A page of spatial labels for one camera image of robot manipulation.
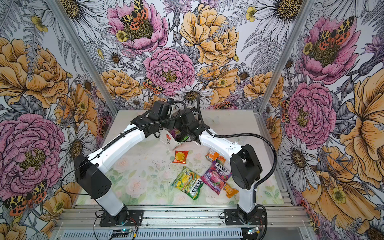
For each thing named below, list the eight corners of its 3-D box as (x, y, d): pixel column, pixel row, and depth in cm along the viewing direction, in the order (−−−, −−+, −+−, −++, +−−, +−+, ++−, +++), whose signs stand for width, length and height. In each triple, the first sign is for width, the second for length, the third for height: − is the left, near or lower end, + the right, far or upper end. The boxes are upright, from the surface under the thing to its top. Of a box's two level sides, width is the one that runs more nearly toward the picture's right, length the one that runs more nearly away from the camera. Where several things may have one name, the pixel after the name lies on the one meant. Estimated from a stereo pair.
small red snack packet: (172, 163, 95) (172, 161, 93) (174, 152, 100) (173, 150, 98) (188, 163, 95) (187, 161, 93) (188, 152, 100) (188, 150, 98)
